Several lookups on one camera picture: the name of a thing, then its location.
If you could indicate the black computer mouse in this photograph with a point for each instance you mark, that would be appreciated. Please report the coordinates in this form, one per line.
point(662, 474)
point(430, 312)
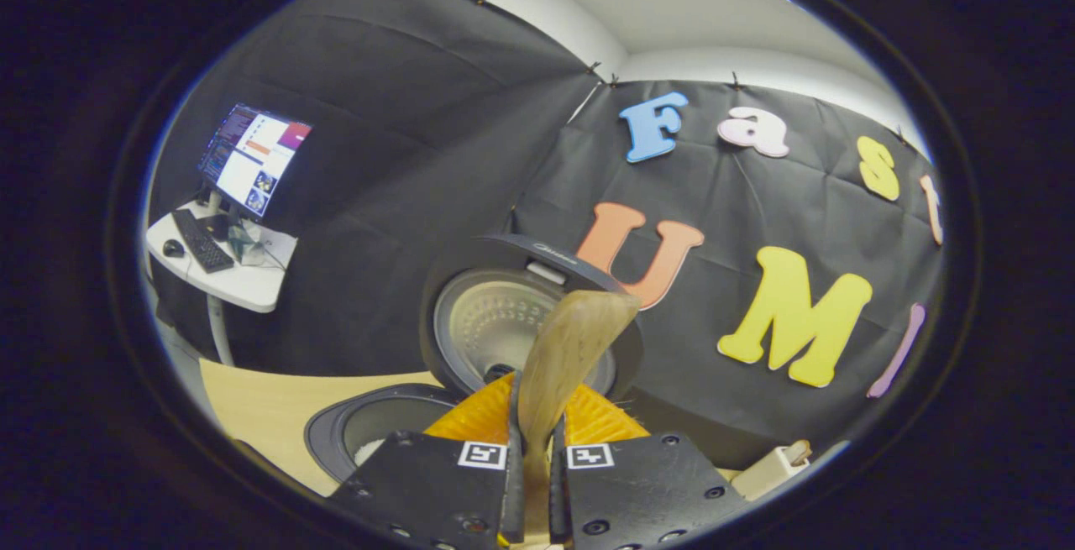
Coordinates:
point(174, 248)

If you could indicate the wooden spoon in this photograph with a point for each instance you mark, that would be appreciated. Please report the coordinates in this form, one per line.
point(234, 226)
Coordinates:
point(571, 340)

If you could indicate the clear plastic bag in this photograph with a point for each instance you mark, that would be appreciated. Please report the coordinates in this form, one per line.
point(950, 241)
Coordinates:
point(245, 243)

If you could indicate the white side table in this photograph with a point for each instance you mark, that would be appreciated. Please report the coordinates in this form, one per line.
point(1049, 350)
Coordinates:
point(252, 281)

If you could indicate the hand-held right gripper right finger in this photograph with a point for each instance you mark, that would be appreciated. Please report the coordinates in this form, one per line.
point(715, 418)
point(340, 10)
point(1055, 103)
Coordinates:
point(559, 491)

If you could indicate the computer monitor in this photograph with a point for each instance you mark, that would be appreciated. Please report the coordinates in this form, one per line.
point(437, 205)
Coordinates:
point(252, 159)

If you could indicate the black keyboard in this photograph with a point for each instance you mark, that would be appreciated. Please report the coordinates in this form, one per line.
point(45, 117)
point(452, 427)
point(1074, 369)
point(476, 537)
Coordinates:
point(201, 241)

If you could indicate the black rice cooker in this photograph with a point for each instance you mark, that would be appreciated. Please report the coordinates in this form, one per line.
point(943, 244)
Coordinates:
point(512, 249)

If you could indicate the white rice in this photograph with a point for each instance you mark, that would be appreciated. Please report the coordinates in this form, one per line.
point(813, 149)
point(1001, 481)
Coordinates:
point(369, 452)

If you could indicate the bread slice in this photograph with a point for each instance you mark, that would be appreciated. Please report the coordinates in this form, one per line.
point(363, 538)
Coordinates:
point(802, 447)

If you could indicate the white toaster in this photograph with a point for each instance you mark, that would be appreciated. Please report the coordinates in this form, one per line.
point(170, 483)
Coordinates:
point(768, 470)

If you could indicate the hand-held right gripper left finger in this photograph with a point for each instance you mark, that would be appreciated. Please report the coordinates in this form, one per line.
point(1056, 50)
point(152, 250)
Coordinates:
point(513, 483)

